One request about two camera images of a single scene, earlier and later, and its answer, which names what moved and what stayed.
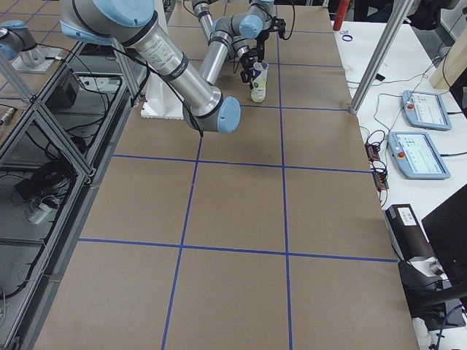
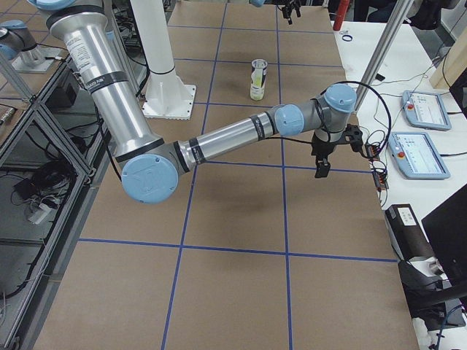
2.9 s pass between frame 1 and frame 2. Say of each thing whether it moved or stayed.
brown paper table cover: stayed
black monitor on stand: stayed
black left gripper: moved
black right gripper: moved
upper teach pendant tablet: stayed
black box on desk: stayed
